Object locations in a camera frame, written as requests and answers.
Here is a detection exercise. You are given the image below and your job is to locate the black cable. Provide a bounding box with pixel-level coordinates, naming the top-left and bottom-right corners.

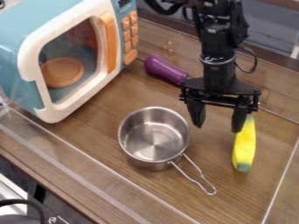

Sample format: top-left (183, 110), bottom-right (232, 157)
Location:
top-left (0, 198), bottom-right (47, 224)

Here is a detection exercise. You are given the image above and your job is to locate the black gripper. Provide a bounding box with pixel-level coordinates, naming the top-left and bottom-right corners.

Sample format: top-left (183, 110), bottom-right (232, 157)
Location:
top-left (179, 56), bottom-right (262, 133)

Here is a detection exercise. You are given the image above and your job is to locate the blue toy microwave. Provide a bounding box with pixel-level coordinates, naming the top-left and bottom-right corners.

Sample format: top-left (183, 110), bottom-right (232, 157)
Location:
top-left (0, 0), bottom-right (139, 123)

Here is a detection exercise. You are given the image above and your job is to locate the clear acrylic barrier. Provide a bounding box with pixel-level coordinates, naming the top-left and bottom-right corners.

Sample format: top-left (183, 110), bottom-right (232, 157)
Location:
top-left (0, 98), bottom-right (200, 224)

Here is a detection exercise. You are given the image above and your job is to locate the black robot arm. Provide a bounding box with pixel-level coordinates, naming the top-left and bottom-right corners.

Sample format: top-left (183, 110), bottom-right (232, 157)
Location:
top-left (144, 0), bottom-right (262, 133)

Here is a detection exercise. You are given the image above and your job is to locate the silver pot with wire handle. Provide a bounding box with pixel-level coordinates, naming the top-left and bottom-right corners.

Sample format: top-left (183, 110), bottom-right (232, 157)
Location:
top-left (118, 107), bottom-right (218, 196)

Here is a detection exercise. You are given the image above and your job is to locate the purple toy eggplant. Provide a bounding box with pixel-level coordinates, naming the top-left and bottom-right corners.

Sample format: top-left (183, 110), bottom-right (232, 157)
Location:
top-left (144, 54), bottom-right (188, 84)

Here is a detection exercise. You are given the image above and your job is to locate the yellow toy banana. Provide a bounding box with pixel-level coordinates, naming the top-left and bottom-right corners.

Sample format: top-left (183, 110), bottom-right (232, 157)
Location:
top-left (232, 115), bottom-right (256, 172)

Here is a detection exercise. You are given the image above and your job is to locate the orange microwave turntable plate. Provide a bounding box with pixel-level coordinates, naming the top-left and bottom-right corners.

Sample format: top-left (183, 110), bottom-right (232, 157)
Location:
top-left (42, 57), bottom-right (84, 88)

